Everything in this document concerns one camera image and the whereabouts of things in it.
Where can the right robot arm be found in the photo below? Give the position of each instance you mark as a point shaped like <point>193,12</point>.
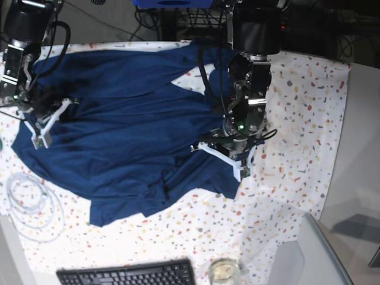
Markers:
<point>27,25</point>

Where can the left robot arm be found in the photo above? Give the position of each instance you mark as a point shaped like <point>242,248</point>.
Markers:
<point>253,33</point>

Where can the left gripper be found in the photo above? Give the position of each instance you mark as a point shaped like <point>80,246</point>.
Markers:
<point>235,151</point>

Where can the blue box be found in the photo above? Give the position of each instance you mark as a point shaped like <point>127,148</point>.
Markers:
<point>147,4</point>

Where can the dark blue t-shirt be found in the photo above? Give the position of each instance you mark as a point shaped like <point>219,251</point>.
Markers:
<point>126,143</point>

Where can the black power strip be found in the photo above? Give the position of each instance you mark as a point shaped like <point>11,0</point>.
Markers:
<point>200,21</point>

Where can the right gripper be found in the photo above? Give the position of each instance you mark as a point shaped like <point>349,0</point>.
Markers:
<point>40,128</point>

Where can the black keyboard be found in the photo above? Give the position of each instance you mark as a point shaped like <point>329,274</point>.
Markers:
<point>169,272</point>

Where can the terrazzo patterned tablecloth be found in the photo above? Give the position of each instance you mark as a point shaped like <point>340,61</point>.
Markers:
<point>291,176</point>

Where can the glass jar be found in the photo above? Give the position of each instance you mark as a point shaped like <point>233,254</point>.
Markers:
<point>224,271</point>

